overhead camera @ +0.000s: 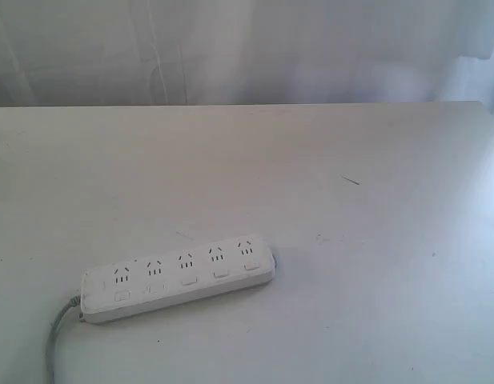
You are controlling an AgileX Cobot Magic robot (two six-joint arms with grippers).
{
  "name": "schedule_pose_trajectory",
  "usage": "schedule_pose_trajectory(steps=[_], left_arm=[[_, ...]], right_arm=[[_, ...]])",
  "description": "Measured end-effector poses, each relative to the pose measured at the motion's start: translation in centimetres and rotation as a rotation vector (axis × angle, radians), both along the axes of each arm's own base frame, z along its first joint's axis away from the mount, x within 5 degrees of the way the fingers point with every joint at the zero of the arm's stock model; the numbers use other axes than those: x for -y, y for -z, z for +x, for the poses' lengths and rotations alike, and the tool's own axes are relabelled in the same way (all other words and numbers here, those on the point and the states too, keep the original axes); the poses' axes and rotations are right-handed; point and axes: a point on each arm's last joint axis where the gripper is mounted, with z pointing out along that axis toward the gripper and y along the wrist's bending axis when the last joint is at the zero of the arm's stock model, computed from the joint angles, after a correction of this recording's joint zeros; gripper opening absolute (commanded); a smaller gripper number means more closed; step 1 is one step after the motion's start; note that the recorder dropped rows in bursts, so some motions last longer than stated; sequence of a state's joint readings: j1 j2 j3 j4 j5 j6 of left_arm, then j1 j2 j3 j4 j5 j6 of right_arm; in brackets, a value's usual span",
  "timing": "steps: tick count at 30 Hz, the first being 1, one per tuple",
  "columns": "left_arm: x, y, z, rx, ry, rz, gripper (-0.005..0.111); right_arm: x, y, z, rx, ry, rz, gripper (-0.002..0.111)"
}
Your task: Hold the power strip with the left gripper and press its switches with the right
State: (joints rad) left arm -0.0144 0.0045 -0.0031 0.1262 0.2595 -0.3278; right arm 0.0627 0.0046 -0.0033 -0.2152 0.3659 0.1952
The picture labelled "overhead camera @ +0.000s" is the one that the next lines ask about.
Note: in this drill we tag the white five-outlet power strip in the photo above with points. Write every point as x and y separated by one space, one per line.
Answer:
124 289

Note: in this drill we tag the white backdrop curtain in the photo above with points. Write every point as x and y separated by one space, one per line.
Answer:
133 53

